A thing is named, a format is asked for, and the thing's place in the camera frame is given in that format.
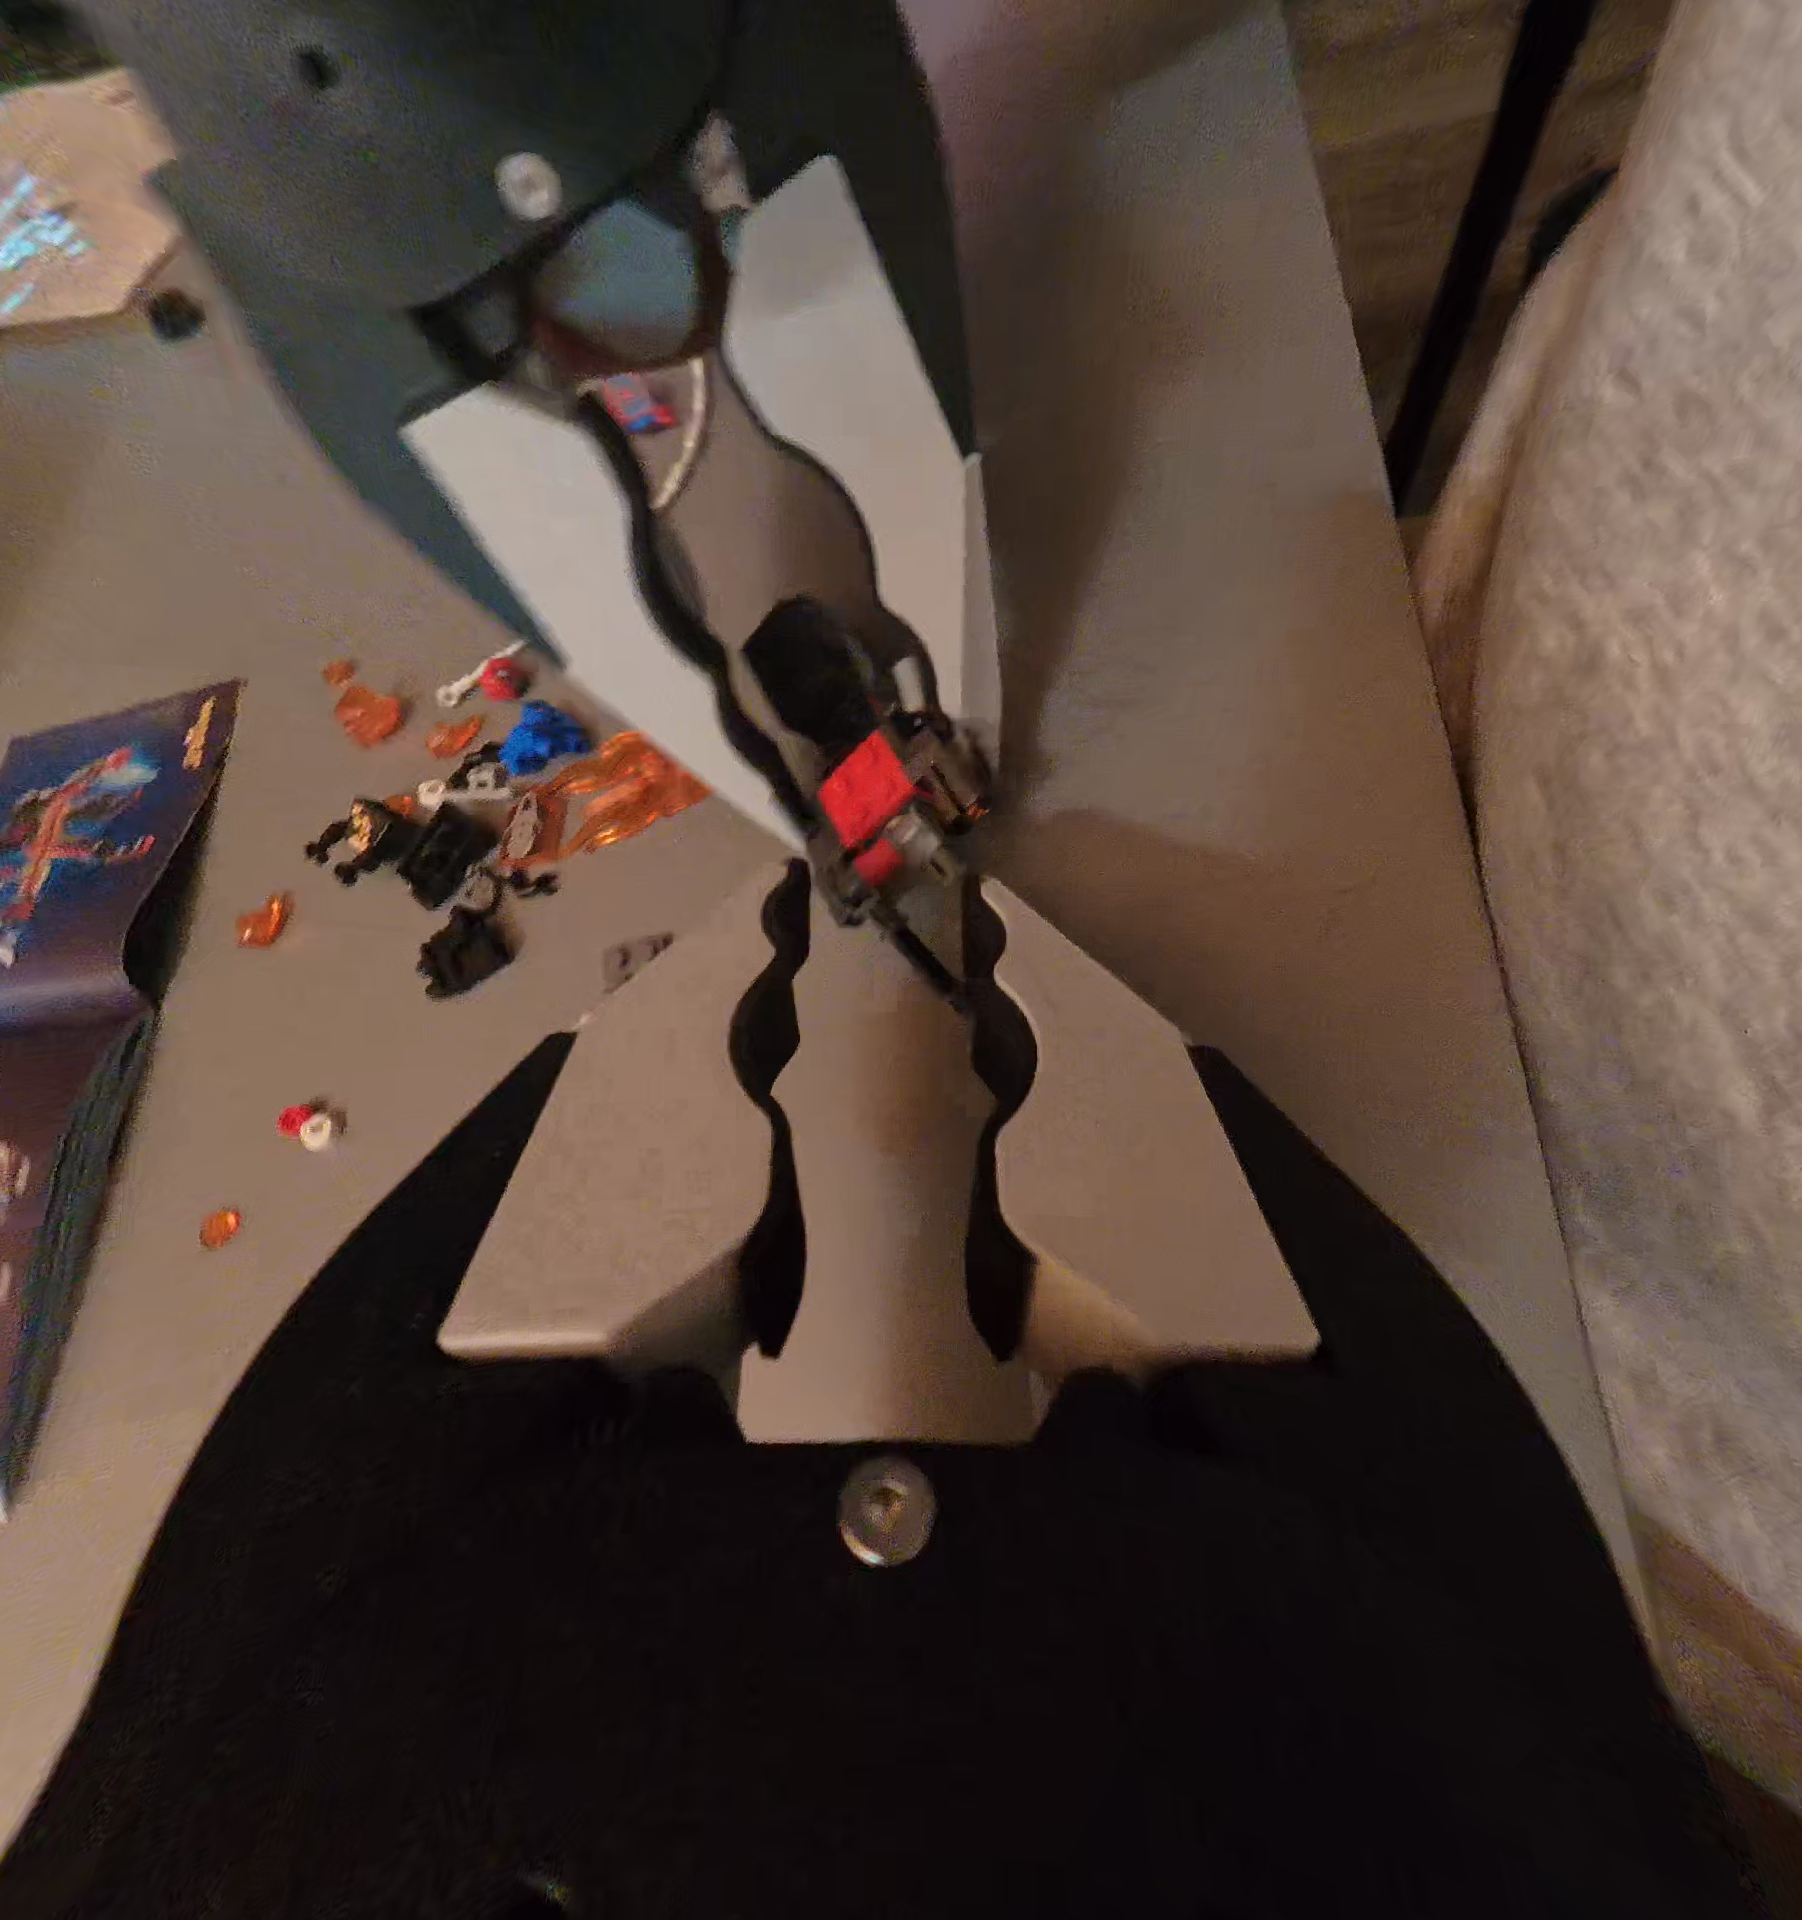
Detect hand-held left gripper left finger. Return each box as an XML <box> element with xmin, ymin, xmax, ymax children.
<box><xmin>436</xmin><ymin>858</ymin><xmax>816</xmax><ymax>1374</ymax></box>

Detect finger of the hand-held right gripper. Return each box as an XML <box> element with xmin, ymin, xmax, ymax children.
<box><xmin>718</xmin><ymin>155</ymin><xmax>1000</xmax><ymax>759</ymax></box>
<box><xmin>403</xmin><ymin>383</ymin><xmax>821</xmax><ymax>854</ymax></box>

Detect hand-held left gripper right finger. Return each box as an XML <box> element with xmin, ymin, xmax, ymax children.
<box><xmin>965</xmin><ymin>882</ymin><xmax>1324</xmax><ymax>1379</ymax></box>

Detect red black lego assembly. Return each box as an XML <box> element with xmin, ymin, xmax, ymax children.
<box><xmin>740</xmin><ymin>594</ymin><xmax>996</xmax><ymax>1023</ymax></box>

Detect scattered loose lego pieces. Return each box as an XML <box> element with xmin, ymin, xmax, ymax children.
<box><xmin>195</xmin><ymin>639</ymin><xmax>716</xmax><ymax>1253</ymax></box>

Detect open lego instruction booklet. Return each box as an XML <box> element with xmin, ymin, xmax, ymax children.
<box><xmin>0</xmin><ymin>680</ymin><xmax>246</xmax><ymax>1524</ymax></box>

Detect black metal table leg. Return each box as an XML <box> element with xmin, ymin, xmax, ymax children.
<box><xmin>1389</xmin><ymin>0</ymin><xmax>1608</xmax><ymax>511</ymax></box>

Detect person's grey sweater torso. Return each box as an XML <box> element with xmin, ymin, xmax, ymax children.
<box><xmin>1417</xmin><ymin>0</ymin><xmax>1802</xmax><ymax>1643</ymax></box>

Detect white string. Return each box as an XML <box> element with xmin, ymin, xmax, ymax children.
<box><xmin>660</xmin><ymin>359</ymin><xmax>710</xmax><ymax>505</ymax></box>

